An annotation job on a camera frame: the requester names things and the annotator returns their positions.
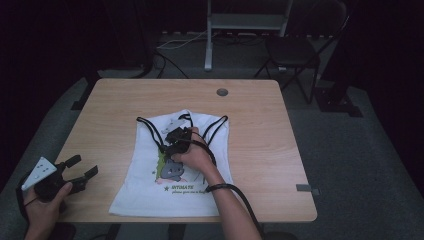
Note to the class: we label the white printed tank top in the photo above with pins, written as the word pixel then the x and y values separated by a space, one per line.
pixel 143 200

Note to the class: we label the black folding chair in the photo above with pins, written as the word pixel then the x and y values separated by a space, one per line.
pixel 291 50

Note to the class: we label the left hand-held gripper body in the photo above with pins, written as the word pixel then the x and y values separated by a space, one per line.
pixel 40 171

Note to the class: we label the grey metal stand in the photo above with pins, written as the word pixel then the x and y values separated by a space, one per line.
pixel 245 21

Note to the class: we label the grey tape marker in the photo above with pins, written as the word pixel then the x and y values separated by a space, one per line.
pixel 306 188

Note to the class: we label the grey round table grommet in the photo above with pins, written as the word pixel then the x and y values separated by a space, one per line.
pixel 222 92

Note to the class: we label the black stand with base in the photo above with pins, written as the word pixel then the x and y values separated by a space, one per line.
pixel 336 103

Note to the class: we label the person's right hand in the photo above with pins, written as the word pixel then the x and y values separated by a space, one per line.
pixel 196 156

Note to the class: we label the person's left hand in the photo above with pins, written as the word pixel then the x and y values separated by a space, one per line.
pixel 43 210

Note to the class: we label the black floor foot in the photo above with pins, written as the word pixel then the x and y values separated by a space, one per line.
pixel 80 104

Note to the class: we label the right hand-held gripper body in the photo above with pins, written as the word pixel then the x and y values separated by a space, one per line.
pixel 178 136

